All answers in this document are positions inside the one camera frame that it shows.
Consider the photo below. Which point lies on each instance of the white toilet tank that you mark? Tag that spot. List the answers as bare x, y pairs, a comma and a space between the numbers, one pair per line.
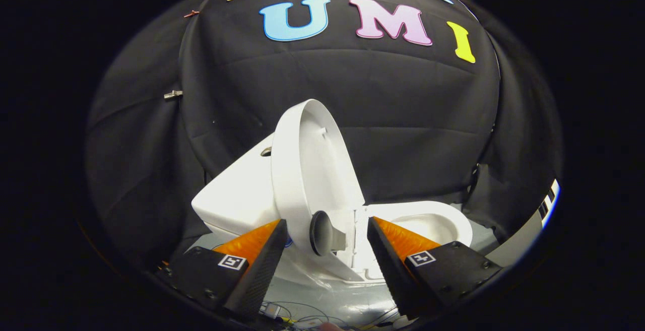
237, 195

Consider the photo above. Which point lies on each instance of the chrome flush button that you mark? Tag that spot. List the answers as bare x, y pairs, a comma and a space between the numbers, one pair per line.
265, 151

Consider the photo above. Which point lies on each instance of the black backdrop cloth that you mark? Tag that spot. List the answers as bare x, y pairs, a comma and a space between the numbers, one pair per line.
403, 109

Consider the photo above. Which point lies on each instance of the silver metal clip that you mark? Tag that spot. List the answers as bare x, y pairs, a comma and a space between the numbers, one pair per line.
173, 94

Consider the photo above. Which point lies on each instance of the small white box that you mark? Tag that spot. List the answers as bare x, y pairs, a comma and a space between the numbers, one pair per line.
271, 311

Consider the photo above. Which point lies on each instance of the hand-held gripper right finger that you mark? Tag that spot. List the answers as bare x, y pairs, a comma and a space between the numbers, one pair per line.
390, 270

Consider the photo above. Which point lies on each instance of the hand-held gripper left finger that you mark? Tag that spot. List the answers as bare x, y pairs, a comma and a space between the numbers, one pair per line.
259, 275

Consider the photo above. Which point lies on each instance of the copper metal clip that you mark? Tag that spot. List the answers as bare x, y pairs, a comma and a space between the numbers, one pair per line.
191, 13

